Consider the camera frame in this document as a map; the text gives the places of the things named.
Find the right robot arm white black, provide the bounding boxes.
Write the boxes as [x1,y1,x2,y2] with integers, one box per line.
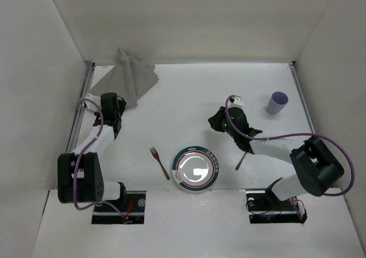
[208,106,344,210]

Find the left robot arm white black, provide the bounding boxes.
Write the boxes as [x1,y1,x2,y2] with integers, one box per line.
[57,93,128,211]

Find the brown wooden spoon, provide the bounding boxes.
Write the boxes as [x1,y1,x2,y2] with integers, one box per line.
[235,152,247,171]

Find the brown wooden fork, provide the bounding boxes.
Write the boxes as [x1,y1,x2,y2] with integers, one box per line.
[150,147,170,180]

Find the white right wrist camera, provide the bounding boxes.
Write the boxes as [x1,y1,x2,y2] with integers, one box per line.
[228,95,244,109]

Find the right aluminium table rail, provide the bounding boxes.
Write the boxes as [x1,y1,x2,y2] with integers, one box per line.
[289,61,315,133]

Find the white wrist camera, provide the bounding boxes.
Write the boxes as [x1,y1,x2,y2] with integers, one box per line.
[81,93,101,112]
[228,95,244,109]

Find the aluminium table rail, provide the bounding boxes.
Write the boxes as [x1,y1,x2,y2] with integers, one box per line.
[289,61,315,133]
[55,61,96,190]

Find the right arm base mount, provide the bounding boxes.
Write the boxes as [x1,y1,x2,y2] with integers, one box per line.
[245,190,308,224]

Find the lilac plastic cup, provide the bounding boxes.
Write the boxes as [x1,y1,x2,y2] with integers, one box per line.
[266,92,289,115]

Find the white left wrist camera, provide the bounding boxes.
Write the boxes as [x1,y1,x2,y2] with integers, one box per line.
[81,93,101,112]

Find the left aluminium table rail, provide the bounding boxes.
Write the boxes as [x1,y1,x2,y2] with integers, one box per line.
[55,61,96,190]

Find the white plate green red rim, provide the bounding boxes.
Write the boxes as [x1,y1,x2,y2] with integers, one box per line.
[171,146,220,193]

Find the grey cloth napkin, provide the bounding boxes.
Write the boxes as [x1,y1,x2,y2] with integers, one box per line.
[90,48,159,108]

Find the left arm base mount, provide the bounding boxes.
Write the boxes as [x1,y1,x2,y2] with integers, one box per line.
[91,191,146,225]

